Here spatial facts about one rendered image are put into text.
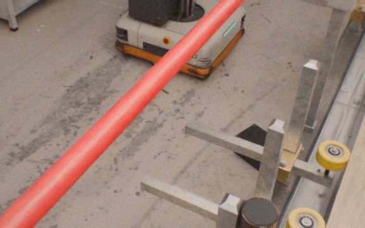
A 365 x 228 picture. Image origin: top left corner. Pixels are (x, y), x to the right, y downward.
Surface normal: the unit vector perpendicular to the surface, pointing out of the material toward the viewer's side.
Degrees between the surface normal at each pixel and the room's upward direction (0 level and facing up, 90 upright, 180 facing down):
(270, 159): 90
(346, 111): 0
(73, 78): 0
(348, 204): 0
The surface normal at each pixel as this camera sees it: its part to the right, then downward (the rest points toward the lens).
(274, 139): -0.46, 0.56
